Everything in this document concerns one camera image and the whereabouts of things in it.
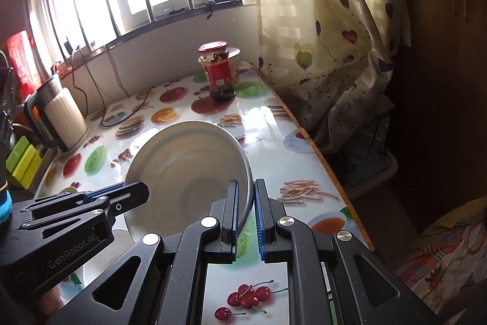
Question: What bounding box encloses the yellow-green box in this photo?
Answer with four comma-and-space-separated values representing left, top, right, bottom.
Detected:
13, 148, 42, 189

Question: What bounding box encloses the white electric kettle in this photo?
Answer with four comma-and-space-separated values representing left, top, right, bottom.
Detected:
23, 76, 91, 153

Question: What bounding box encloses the patterned bedding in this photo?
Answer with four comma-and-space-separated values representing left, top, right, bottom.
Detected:
392, 196, 487, 316

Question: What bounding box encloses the green box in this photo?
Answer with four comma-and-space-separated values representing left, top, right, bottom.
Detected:
5, 135, 31, 177

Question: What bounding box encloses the brown wooden cabinet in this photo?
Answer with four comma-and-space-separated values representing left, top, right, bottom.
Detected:
396, 0, 487, 230

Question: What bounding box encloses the red package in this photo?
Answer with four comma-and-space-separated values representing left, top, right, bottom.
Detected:
7, 30, 40, 99

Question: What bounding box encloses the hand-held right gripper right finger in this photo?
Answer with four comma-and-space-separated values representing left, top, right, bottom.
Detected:
254, 178, 444, 325

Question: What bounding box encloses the fruit print tablecloth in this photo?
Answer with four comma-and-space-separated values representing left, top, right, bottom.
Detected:
36, 60, 375, 325

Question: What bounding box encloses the glass jar with red label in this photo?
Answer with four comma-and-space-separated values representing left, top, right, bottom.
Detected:
197, 41, 237, 102

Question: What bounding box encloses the striped storage basket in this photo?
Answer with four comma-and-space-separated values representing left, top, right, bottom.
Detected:
34, 148, 58, 192

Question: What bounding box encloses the plastic bin with bag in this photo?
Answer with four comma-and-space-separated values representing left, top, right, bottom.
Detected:
335, 112, 399, 200

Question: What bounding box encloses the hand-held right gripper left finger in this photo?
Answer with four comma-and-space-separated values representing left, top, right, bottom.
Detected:
74, 179, 240, 325

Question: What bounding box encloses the cream heart print curtain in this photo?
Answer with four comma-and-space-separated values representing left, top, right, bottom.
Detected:
249, 0, 413, 158

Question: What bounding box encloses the white bowl with blue rim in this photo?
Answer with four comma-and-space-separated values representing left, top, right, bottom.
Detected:
122, 120, 252, 242

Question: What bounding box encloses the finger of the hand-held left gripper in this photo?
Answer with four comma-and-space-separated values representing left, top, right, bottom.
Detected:
13, 209, 115, 239
21, 181, 150, 219

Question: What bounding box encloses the black power cable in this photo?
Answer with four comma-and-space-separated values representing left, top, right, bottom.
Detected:
72, 47, 156, 128

